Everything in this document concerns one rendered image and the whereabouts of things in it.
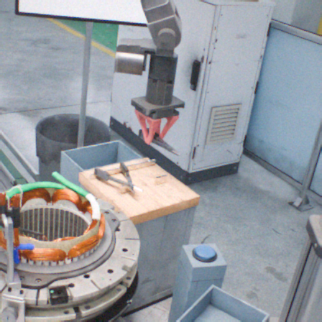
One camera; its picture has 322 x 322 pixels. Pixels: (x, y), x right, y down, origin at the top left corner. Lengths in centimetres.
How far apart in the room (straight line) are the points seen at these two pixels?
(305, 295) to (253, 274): 179
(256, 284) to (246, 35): 147
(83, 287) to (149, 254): 35
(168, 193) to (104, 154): 27
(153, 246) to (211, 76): 207
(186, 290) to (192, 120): 223
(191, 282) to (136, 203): 20
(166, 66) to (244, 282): 176
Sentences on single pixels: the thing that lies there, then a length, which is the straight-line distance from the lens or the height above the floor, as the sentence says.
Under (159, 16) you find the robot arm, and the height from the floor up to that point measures 144.
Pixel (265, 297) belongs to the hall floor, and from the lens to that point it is 260.
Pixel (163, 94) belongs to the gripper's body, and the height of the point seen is 127.
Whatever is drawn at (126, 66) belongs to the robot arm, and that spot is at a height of 132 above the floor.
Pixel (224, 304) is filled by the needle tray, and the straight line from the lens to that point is 89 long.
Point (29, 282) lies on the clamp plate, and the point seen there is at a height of 110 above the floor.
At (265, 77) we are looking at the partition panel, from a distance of 350.
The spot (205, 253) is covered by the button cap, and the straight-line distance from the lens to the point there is 99.
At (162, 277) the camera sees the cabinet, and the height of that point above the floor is 86.
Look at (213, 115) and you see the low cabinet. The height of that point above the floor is 50.
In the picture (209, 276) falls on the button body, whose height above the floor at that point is 101.
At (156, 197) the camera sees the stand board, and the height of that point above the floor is 106.
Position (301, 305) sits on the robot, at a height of 104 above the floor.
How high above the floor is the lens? 162
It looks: 27 degrees down
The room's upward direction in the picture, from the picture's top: 8 degrees clockwise
